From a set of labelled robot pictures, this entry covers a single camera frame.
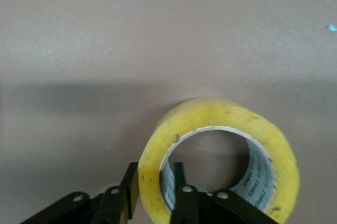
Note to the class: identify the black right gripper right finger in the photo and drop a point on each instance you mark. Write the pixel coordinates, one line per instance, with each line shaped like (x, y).
(194, 208)

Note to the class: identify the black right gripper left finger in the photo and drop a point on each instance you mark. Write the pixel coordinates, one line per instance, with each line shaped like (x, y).
(113, 208)

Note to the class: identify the yellow packing tape roll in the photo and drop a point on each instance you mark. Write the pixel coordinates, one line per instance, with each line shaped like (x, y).
(210, 117)

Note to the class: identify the small blue speck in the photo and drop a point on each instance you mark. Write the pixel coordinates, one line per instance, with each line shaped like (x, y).
(331, 27)

